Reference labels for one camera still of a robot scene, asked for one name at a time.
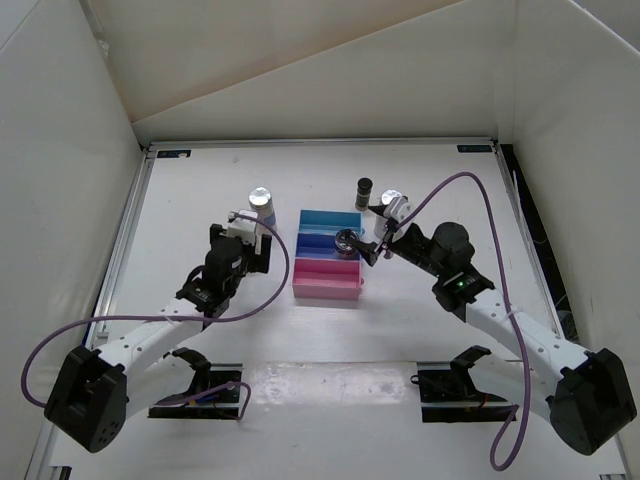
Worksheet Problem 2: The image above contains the small black-cap spice bottle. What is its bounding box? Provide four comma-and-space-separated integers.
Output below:
354, 177, 373, 211

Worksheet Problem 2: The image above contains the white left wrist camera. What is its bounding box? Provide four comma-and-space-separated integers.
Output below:
226, 210, 259, 246

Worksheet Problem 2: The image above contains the dark blue tray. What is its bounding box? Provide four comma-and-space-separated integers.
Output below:
295, 233, 360, 261

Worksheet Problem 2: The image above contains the dark table label right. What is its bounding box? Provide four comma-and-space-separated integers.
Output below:
457, 144, 494, 154

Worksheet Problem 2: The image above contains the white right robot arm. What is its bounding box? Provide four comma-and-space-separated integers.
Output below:
350, 197, 637, 455

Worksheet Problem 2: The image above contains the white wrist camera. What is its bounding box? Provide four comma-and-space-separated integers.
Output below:
383, 196, 413, 223
226, 210, 259, 246

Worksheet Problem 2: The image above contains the light blue tray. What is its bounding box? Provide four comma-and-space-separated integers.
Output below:
298, 210, 363, 235

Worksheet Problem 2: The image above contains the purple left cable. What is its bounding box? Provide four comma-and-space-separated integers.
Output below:
22, 215, 292, 422

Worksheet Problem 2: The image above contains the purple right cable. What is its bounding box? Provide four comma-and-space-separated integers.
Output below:
399, 172, 531, 472

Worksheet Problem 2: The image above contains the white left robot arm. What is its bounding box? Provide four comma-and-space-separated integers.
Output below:
44, 215, 272, 453

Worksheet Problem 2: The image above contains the silver-lid salt bottle left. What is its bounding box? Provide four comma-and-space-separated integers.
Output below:
248, 187, 277, 230

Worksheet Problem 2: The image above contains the silver-lid salt bottle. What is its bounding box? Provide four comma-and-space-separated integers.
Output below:
248, 187, 277, 230
374, 189, 403, 240

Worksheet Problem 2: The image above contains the dark table label left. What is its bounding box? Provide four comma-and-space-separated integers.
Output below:
156, 149, 191, 159

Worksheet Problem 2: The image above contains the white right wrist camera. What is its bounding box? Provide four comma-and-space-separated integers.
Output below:
383, 196, 413, 223

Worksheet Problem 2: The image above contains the pink tray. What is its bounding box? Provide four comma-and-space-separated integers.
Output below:
292, 257, 363, 300

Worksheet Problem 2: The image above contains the dark table label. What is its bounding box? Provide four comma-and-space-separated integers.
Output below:
457, 144, 494, 154
156, 149, 191, 159

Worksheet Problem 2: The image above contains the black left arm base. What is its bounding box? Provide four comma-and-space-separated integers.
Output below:
147, 347, 250, 421

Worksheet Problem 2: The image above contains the purple cable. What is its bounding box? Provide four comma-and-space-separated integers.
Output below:
22, 215, 292, 422
399, 172, 531, 472

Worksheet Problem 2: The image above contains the silver-lid salt bottle right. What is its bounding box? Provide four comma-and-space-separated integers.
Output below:
374, 189, 403, 240

